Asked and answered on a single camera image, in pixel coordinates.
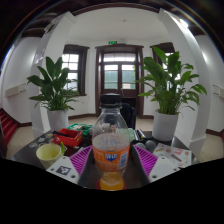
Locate dark framed window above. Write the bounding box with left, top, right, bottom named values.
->
left=61, top=44, right=91, bottom=97
left=149, top=42, right=176, bottom=73

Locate red box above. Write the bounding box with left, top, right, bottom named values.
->
left=53, top=128, right=84, bottom=148

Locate flat round red coaster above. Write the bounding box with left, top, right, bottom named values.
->
left=95, top=178, right=128, bottom=191

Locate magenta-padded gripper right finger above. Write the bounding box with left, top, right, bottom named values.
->
left=124, top=144, right=184, bottom=190

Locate black office chair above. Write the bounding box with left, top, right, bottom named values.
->
left=114, top=101, right=137, bottom=131

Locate green box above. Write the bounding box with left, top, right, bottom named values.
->
left=66, top=123, right=95, bottom=138

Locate grey headed black microphone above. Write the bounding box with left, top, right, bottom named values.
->
left=144, top=139, right=157, bottom=154
left=134, top=141, right=147, bottom=151

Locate red carpeted staircase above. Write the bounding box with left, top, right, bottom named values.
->
left=0, top=107, right=20, bottom=146

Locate yellow plastic cup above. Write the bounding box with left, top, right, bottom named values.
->
left=35, top=142, right=65, bottom=171

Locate white printed paper sheet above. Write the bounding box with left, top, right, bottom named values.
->
left=153, top=142, right=194, bottom=170

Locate dark wooden double door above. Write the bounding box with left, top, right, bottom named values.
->
left=94, top=44, right=145, bottom=118

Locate white wall heater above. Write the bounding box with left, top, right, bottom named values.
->
left=212, top=84, right=224, bottom=100
left=4, top=82, right=28, bottom=99

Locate orange drink plastic bottle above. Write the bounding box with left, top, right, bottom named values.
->
left=91, top=93, right=131, bottom=192

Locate potted plant white pot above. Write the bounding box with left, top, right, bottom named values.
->
left=135, top=46, right=208, bottom=143
left=26, top=55, right=81, bottom=132

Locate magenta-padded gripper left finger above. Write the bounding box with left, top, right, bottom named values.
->
left=45, top=144, right=101, bottom=190

